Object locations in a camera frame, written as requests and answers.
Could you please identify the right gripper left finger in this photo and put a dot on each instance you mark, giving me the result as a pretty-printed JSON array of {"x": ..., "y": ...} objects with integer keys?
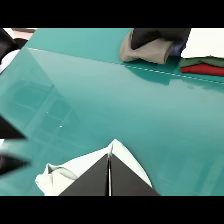
[{"x": 93, "y": 181}]

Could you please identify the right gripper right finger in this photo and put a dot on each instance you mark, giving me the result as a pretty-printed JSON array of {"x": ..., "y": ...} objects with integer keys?
[{"x": 128, "y": 183}]

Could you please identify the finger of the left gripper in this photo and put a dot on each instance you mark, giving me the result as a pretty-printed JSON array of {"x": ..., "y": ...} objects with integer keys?
[
  {"x": 8, "y": 131},
  {"x": 10, "y": 164}
]

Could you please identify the white T-shirt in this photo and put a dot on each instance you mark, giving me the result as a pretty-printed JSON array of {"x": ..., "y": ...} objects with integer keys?
[{"x": 76, "y": 168}]

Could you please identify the red garment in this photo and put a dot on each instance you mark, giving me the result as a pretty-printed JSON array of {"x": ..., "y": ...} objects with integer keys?
[{"x": 203, "y": 70}]

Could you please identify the green garment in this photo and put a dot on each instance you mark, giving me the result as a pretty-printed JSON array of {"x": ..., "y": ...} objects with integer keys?
[{"x": 200, "y": 62}]

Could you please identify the blue garment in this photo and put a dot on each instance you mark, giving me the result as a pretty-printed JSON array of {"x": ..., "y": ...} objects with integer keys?
[{"x": 177, "y": 49}]

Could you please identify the black garment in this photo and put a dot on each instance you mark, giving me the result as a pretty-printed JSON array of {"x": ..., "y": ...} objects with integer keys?
[{"x": 156, "y": 35}]

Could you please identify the white garment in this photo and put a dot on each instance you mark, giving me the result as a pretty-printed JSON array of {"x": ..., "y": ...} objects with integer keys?
[{"x": 205, "y": 41}]

